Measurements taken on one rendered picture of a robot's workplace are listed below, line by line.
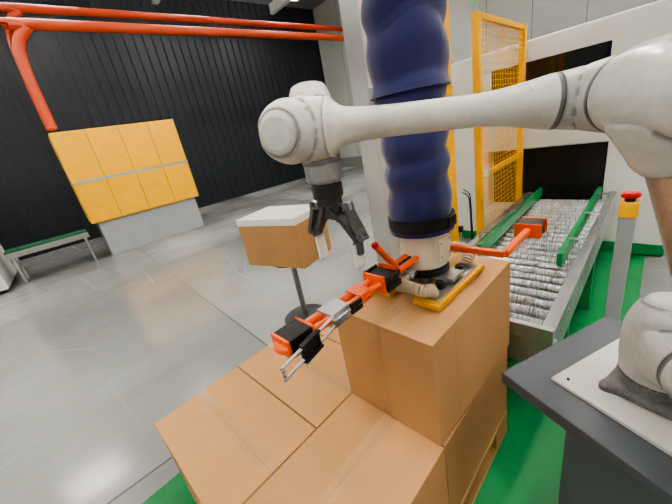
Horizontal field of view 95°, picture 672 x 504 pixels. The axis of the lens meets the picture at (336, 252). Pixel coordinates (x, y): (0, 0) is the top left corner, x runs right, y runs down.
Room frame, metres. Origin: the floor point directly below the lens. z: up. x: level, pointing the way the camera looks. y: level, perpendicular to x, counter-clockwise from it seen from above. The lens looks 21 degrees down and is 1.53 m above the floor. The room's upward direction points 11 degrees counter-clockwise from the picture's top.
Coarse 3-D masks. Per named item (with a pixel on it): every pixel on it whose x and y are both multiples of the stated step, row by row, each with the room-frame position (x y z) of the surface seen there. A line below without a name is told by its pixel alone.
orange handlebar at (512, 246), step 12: (528, 228) 1.01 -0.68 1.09; (516, 240) 0.93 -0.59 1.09; (468, 252) 0.95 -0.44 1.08; (480, 252) 0.92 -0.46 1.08; (492, 252) 0.89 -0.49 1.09; (504, 252) 0.87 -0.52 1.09; (408, 264) 0.92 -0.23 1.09; (360, 288) 0.81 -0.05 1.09; (372, 288) 0.81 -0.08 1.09; (348, 300) 0.79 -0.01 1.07; (276, 348) 0.61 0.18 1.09
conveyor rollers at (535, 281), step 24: (528, 216) 2.52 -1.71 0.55; (552, 216) 2.45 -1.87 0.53; (576, 216) 2.34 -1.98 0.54; (504, 240) 2.17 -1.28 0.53; (528, 240) 2.05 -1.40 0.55; (552, 240) 2.01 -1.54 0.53; (576, 240) 1.91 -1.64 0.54; (528, 264) 1.74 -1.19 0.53; (552, 264) 1.65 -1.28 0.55; (528, 288) 1.45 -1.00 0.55; (552, 288) 1.42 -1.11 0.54; (528, 312) 1.27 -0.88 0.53
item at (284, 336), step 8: (296, 320) 0.69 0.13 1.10; (280, 328) 0.67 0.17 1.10; (288, 328) 0.66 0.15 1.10; (296, 328) 0.65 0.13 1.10; (304, 328) 0.65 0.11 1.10; (312, 328) 0.65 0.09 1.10; (272, 336) 0.65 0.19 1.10; (280, 336) 0.64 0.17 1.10; (288, 336) 0.63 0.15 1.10; (296, 336) 0.62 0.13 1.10; (304, 336) 0.63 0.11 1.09; (288, 344) 0.60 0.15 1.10; (296, 344) 0.62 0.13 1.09
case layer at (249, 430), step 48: (336, 336) 1.37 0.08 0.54; (240, 384) 1.16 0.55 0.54; (288, 384) 1.10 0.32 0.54; (336, 384) 1.04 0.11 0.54; (192, 432) 0.94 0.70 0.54; (240, 432) 0.89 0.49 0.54; (288, 432) 0.85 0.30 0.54; (336, 432) 0.81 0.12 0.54; (384, 432) 0.78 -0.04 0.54; (480, 432) 0.87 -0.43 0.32; (192, 480) 0.74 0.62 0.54; (240, 480) 0.71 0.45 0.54; (288, 480) 0.68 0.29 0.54; (336, 480) 0.65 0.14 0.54; (384, 480) 0.62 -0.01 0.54; (432, 480) 0.63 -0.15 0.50
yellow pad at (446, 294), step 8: (456, 264) 1.02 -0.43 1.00; (472, 264) 1.04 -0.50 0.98; (480, 264) 1.04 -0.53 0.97; (464, 272) 1.00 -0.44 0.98; (472, 272) 0.99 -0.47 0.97; (440, 280) 0.93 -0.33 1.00; (456, 280) 0.95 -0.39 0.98; (464, 280) 0.95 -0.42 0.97; (440, 288) 0.91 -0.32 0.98; (448, 288) 0.91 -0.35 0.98; (456, 288) 0.91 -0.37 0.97; (416, 296) 0.91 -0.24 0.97; (440, 296) 0.87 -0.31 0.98; (448, 296) 0.87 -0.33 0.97; (416, 304) 0.88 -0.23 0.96; (424, 304) 0.86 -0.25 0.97; (432, 304) 0.84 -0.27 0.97; (440, 304) 0.83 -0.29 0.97
